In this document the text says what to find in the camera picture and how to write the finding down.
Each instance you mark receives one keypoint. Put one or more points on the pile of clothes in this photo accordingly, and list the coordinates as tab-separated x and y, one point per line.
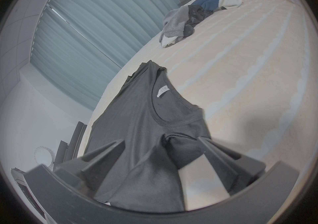
178	19

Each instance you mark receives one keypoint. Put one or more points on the blue-green curtain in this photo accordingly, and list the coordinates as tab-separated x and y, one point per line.
62	69
111	6

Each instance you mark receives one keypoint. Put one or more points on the black T-shirt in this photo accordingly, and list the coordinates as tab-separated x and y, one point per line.
139	118

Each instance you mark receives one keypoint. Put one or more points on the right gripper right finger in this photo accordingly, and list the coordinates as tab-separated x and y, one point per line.
231	165

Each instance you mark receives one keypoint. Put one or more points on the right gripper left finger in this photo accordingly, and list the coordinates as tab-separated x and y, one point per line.
99	160

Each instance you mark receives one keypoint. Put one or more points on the bed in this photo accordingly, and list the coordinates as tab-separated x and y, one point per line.
248	69

